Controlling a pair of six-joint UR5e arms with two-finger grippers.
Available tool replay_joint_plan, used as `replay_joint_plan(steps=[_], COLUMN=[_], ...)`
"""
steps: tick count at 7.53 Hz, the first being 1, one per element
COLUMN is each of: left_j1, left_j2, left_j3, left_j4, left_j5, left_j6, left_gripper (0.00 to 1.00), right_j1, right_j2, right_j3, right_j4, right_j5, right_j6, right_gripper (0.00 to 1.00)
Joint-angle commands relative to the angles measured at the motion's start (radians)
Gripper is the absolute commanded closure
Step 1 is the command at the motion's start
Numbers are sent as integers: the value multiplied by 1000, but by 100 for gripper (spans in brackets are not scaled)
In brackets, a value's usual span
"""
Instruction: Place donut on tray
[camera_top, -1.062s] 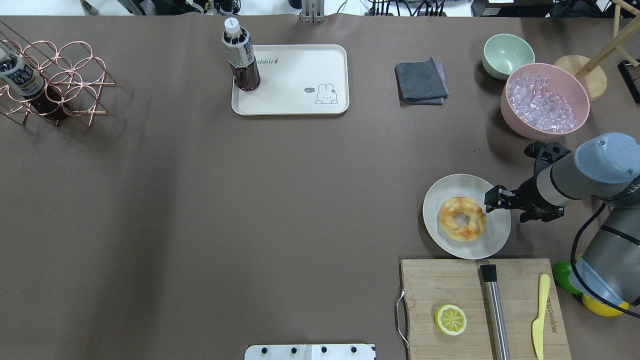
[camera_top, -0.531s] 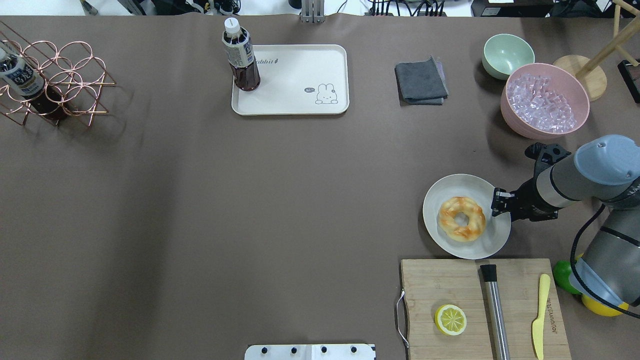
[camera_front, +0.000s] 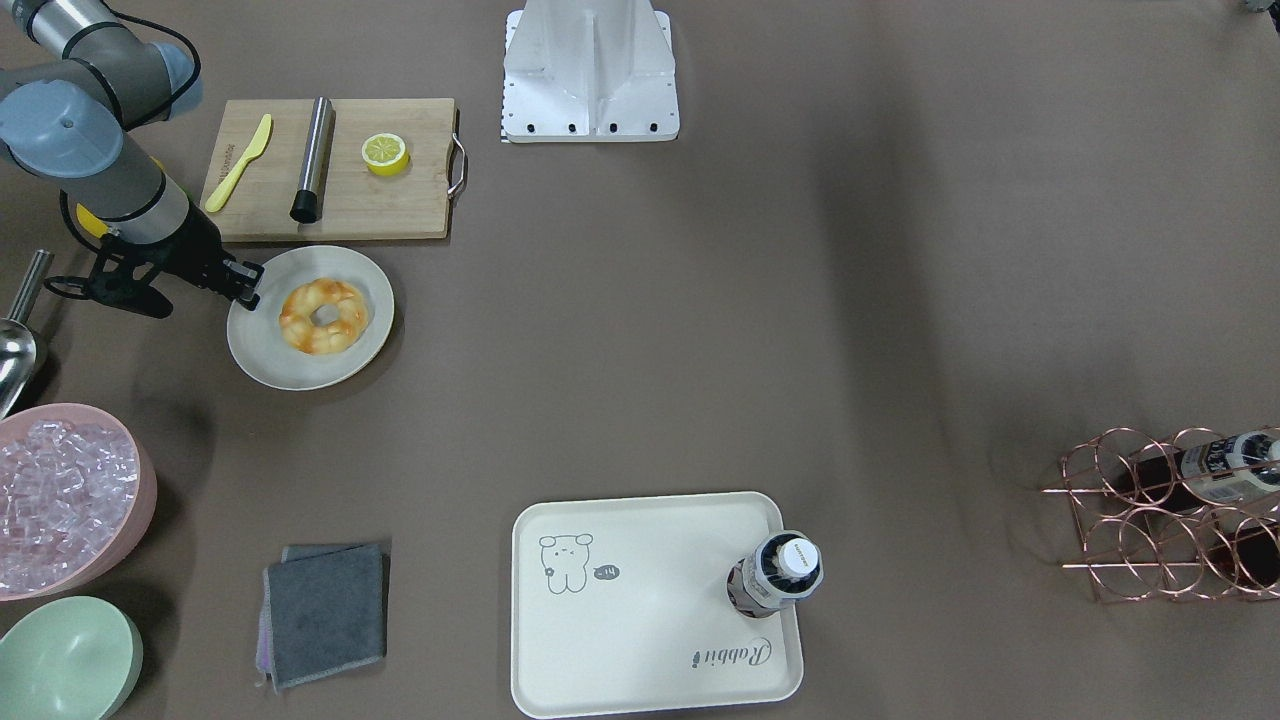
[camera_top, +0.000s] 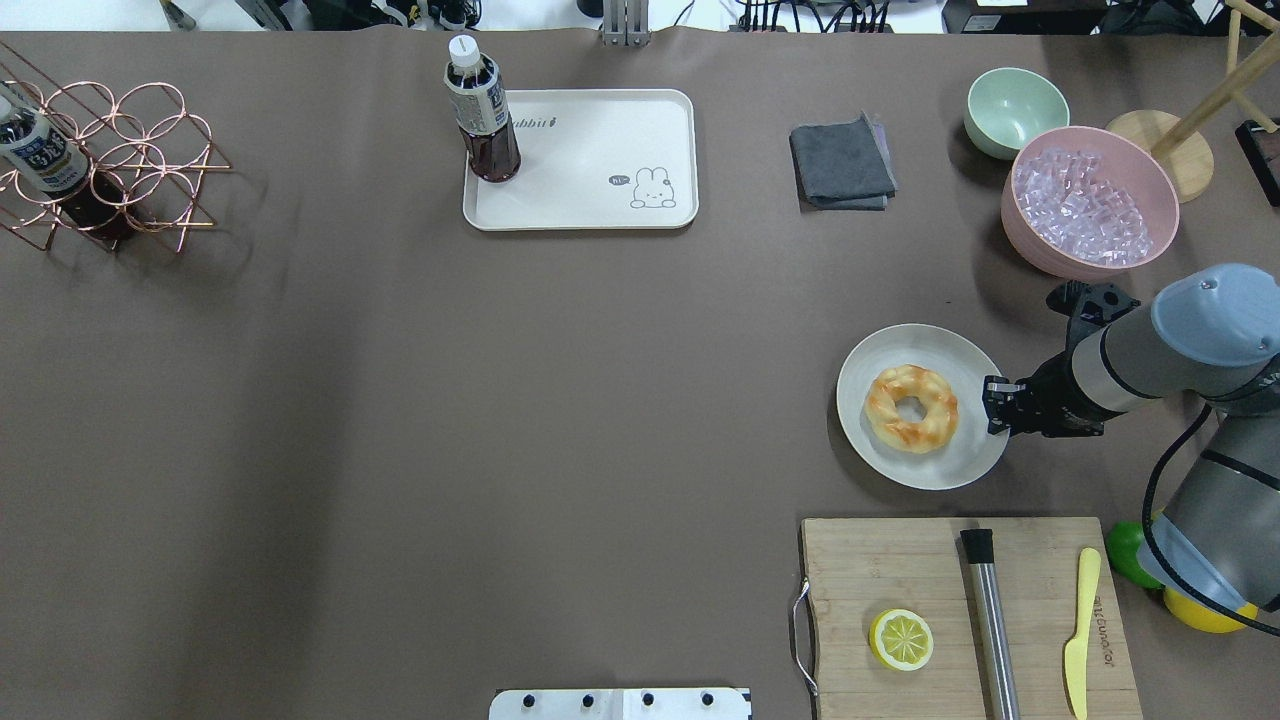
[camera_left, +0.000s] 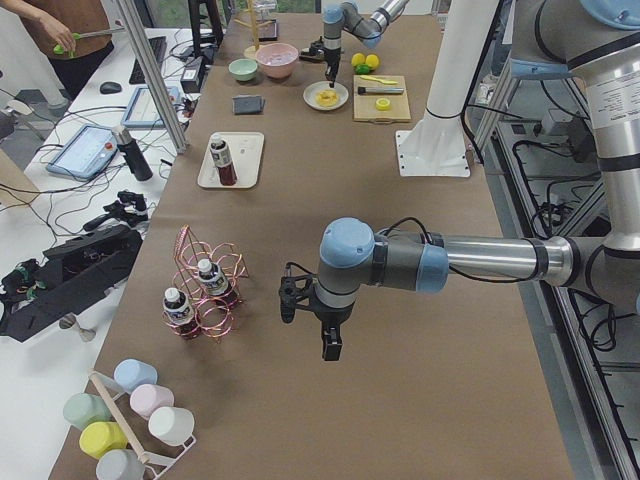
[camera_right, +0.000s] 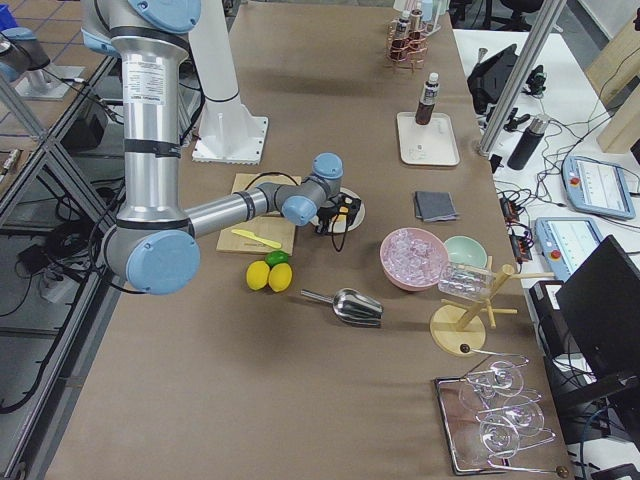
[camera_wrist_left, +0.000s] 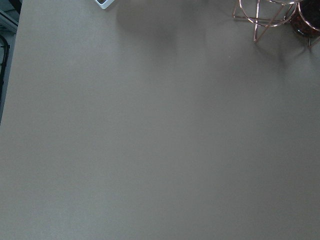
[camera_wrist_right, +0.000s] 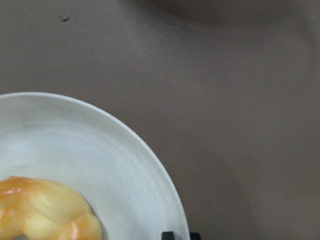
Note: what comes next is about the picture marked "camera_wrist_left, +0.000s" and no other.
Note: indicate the dark brown glass jar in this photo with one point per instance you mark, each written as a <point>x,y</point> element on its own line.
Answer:
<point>306,19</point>

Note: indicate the rose gold wire stand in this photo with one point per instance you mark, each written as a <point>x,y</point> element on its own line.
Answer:
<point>267,14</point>

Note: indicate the aluminium frame rail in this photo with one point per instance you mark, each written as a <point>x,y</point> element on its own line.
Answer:
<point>7,23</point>

